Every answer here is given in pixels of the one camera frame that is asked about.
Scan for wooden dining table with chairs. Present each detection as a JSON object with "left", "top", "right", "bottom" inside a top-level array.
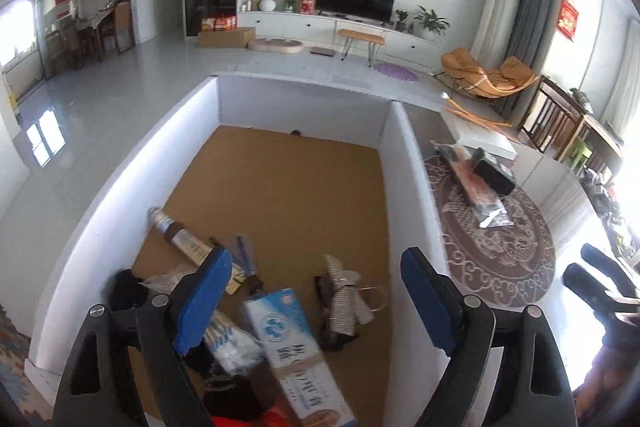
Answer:
[{"left": 44, "top": 0, "right": 137, "bottom": 70}]

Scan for orange lounge chair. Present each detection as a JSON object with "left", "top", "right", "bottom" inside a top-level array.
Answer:
[{"left": 432, "top": 48, "right": 541, "bottom": 100}]

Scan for white television cabinet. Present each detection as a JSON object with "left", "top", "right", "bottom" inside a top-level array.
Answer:
[{"left": 237, "top": 10, "right": 452, "bottom": 70}]

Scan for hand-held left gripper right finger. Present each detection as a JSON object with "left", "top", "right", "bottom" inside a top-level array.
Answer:
[{"left": 401, "top": 247, "right": 578, "bottom": 427}]

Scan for red packet bundle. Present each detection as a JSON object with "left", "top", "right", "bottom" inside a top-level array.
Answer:
[{"left": 210, "top": 408, "right": 302, "bottom": 427}]

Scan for large white cardboard box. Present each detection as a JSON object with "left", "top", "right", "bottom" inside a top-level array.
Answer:
[{"left": 24, "top": 74, "right": 452, "bottom": 427}]

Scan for clear zip bag orange item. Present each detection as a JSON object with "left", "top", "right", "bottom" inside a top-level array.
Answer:
[{"left": 450, "top": 156, "right": 517, "bottom": 229}]

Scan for silver cylinder bottle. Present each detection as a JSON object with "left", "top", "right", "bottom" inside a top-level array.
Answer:
[{"left": 146, "top": 206, "right": 214, "bottom": 266}]

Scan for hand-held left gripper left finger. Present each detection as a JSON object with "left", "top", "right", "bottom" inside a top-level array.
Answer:
[{"left": 52, "top": 247, "right": 234, "bottom": 427}]

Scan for dark wooden chair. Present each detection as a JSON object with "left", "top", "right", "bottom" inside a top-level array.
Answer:
[{"left": 519, "top": 76, "right": 584, "bottom": 154}]

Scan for purple floor mat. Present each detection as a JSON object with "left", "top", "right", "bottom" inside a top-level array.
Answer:
[{"left": 372, "top": 62, "right": 419, "bottom": 83}]

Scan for white standing air conditioner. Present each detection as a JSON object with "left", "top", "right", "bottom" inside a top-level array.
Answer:
[{"left": 471, "top": 0, "right": 524, "bottom": 64}]

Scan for black fuzzy cloth bundle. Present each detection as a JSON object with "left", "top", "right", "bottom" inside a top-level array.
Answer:
[{"left": 109, "top": 269, "right": 268, "bottom": 423}]

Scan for brown cardboard box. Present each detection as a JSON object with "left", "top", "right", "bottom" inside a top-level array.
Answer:
[{"left": 197, "top": 27, "right": 256, "bottom": 49}]

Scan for rhinestone bow hair clip bundle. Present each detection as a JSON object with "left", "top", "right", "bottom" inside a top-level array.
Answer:
[{"left": 313, "top": 254, "right": 389, "bottom": 354}]

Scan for large leafy potted plant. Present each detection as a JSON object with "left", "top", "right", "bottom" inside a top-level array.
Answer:
[{"left": 412, "top": 5, "right": 451, "bottom": 39}]

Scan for black rectangular box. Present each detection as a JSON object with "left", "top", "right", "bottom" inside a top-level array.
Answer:
[{"left": 471, "top": 147, "right": 517, "bottom": 198}]

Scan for blue and white box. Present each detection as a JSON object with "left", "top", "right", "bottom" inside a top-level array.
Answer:
[{"left": 243, "top": 287, "right": 357, "bottom": 427}]

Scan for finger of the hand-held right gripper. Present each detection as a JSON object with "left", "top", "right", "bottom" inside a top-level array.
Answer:
[
  {"left": 562, "top": 263, "right": 640, "bottom": 313},
  {"left": 581, "top": 244, "right": 640, "bottom": 295}
]

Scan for cotton swab bag bundle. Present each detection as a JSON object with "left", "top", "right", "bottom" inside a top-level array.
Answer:
[{"left": 145, "top": 266, "right": 267, "bottom": 376}]

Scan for person's right forearm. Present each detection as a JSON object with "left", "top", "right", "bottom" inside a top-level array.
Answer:
[{"left": 572, "top": 342, "right": 640, "bottom": 427}]

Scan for red wall calendar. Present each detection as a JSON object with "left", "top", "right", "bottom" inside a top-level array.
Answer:
[{"left": 558, "top": 0, "right": 580, "bottom": 40}]

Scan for grey curtain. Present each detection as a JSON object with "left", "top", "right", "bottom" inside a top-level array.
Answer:
[{"left": 499, "top": 0, "right": 562, "bottom": 120}]

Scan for white flat box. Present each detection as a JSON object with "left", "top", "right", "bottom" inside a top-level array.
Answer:
[{"left": 441, "top": 108, "right": 519, "bottom": 161}]

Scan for wooden stool with metal legs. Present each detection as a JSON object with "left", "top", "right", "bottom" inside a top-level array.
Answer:
[{"left": 336, "top": 29, "right": 386, "bottom": 68}]

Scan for green plastic stool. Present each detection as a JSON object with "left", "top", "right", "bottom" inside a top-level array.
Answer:
[{"left": 569, "top": 139, "right": 594, "bottom": 174}]

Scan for round beige floor cushion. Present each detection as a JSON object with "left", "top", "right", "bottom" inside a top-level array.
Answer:
[{"left": 248, "top": 37, "right": 305, "bottom": 54}]

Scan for orange snack boxes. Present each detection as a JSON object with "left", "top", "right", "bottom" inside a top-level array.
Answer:
[{"left": 200, "top": 15, "right": 237, "bottom": 32}]

